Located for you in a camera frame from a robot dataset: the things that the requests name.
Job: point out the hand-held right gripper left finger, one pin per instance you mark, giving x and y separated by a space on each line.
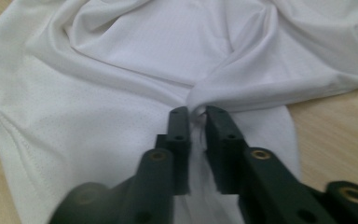
180 155

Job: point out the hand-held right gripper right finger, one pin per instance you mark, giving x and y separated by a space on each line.
225 155

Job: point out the white t-shirt with grey print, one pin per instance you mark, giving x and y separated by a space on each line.
121 46

